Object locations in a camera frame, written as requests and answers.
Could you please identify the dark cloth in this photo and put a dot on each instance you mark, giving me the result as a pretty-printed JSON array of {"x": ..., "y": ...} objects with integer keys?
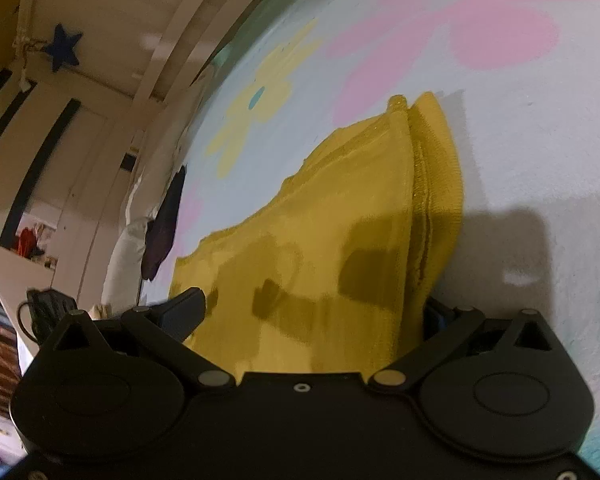
[{"x": 162, "y": 225}]

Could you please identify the black bag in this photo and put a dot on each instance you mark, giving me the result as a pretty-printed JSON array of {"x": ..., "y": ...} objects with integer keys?
[{"x": 47, "y": 310}]

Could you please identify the yellow knit sweater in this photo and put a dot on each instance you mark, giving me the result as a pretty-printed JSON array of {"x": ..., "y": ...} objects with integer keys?
[{"x": 330, "y": 240}]

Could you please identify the blue star decoration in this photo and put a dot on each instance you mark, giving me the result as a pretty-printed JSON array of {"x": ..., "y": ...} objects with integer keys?
[{"x": 63, "y": 48}]

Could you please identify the red cloth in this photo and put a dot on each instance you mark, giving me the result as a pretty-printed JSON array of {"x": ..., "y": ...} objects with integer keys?
[{"x": 28, "y": 241}]

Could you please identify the wooden headboard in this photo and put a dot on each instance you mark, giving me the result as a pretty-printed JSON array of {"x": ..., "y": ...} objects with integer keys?
[{"x": 180, "y": 45}]

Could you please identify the white pillow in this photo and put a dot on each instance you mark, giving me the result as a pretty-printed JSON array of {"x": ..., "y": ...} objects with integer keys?
[{"x": 125, "y": 255}]

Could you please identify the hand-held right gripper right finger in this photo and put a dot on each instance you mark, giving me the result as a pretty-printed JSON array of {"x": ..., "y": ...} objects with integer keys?
[{"x": 439, "y": 319}]

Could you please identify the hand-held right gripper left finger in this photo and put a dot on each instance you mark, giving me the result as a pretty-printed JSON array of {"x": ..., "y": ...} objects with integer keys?
[{"x": 182, "y": 312}]

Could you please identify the wall socket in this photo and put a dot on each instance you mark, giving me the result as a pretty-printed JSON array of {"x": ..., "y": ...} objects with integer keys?
[{"x": 128, "y": 161}]

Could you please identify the flower print blanket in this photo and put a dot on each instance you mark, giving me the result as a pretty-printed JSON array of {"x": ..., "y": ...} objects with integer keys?
[{"x": 505, "y": 135}]

